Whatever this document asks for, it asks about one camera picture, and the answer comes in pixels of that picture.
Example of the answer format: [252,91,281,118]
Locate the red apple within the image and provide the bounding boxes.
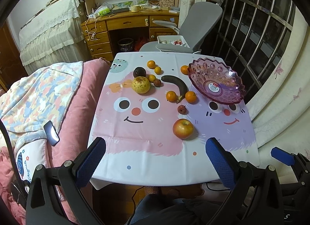
[172,119,194,140]

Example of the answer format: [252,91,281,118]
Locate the dark overripe banana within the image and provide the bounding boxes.
[161,75,188,103]

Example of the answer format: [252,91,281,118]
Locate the small tangerine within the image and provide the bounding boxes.
[154,66,162,75]
[148,75,157,82]

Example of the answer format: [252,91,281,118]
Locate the yellow speckled pear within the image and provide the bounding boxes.
[131,76,151,94]

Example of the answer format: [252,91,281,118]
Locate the orange tangerine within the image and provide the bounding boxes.
[147,60,156,69]

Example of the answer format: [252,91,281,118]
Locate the dark avocado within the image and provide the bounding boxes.
[133,67,147,78]

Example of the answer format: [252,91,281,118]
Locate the white floral curtain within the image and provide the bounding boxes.
[247,9,309,184]

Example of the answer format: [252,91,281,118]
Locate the smartphone with lit screen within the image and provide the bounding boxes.
[44,121,60,146]

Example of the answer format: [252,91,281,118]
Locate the small dark red fruit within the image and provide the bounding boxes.
[177,105,188,115]

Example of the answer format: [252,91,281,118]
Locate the floral patterned blanket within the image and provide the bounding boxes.
[1,61,84,146]

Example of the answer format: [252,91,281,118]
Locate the purple glass fruit bowl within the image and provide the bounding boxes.
[188,57,245,105]

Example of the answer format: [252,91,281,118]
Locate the cartoon printed tablecloth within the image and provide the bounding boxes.
[89,52,260,189]

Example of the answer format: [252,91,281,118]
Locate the brown lychee fruit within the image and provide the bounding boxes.
[153,79,161,88]

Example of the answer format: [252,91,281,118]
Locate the metal window bars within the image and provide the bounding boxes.
[213,0,295,100]

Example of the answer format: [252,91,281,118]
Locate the white tray with clutter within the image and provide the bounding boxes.
[156,35,190,52]

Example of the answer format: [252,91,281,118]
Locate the lace covered furniture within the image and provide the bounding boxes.
[19,0,91,75]

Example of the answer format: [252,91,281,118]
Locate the grey office chair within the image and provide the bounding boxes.
[140,0,224,54]

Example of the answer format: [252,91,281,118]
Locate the black waste bin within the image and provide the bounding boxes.
[118,38,133,52]

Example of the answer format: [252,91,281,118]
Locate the wooden desk with drawers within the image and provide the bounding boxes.
[81,10,179,61]

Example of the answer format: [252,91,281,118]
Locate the green tissue pack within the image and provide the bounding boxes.
[97,7,110,16]

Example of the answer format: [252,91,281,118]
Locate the beige mug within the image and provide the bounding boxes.
[130,5,141,13]

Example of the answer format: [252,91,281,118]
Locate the black cable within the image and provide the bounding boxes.
[0,119,28,206]

